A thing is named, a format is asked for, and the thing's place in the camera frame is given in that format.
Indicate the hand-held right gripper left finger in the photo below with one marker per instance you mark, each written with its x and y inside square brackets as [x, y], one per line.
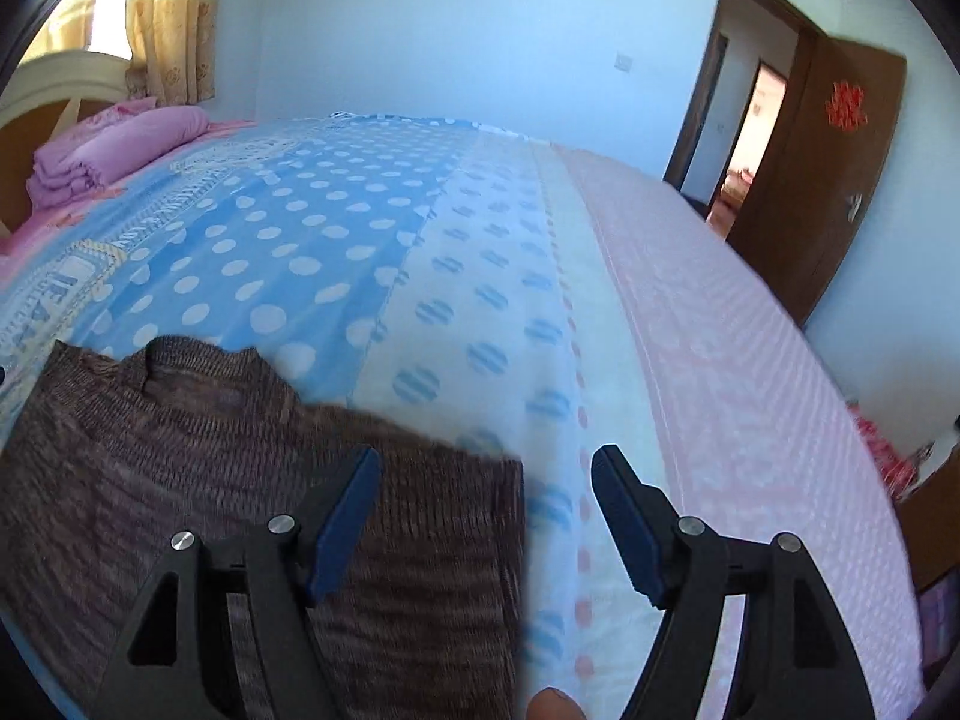
[349, 517]

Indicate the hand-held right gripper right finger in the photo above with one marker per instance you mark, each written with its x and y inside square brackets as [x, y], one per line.
[626, 525]

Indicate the brown knit sweater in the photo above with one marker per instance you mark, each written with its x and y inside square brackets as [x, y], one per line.
[150, 465]

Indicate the person's right hand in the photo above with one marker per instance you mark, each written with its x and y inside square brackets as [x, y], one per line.
[555, 706]

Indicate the red patterned cloth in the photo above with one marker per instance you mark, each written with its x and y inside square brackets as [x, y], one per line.
[889, 457]

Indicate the brown wooden cabinet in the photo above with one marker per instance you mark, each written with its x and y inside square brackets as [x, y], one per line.
[930, 532]

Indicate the polka dot bed sheet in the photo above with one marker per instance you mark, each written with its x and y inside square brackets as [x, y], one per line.
[487, 240]

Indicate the brown wooden door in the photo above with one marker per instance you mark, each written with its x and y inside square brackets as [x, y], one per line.
[817, 202]

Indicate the folded pink blanket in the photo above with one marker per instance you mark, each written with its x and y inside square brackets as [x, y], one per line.
[135, 142]

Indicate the red paper door decoration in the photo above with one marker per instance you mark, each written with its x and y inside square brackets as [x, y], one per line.
[845, 106]

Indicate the cream and wood headboard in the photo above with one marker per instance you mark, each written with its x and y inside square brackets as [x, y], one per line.
[60, 67]

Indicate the brown wooden door frame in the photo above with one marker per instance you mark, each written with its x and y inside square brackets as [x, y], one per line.
[694, 120]

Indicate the white wall switch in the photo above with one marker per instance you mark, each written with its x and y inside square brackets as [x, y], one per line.
[624, 60]

